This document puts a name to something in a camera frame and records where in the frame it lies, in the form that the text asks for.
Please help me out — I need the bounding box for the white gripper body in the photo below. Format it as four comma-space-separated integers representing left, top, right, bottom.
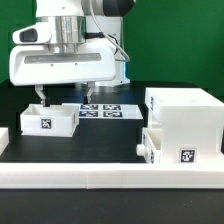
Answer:
9, 41, 116, 86

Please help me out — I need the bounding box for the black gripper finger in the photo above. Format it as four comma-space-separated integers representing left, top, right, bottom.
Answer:
35, 85, 50, 107
84, 82, 95, 104

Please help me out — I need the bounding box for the white front drawer tray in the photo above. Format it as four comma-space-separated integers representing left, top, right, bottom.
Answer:
136, 128, 162, 164

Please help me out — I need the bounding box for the white drawer tray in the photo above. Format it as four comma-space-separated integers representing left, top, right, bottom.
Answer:
136, 128, 162, 164
20, 104, 79, 137

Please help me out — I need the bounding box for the white drawer cabinet box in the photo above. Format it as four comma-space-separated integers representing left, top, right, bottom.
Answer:
145, 87, 224, 164

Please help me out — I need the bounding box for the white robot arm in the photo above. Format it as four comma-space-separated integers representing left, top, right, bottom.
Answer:
9, 0, 136, 106

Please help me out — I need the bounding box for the white rear drawer tray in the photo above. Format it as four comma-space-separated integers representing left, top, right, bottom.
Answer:
20, 104, 79, 137

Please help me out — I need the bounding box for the white marker plate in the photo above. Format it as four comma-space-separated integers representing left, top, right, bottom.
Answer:
61, 102, 144, 120

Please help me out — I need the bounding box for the white block at left edge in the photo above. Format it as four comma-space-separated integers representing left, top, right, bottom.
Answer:
0, 128, 9, 155

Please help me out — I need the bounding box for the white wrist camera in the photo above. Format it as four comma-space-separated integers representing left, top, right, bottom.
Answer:
12, 22, 52, 45

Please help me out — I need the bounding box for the black cable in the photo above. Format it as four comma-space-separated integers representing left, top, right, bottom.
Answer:
89, 0, 131, 63

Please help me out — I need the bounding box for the white U-shaped fence rail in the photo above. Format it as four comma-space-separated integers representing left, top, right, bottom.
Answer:
0, 156, 224, 189

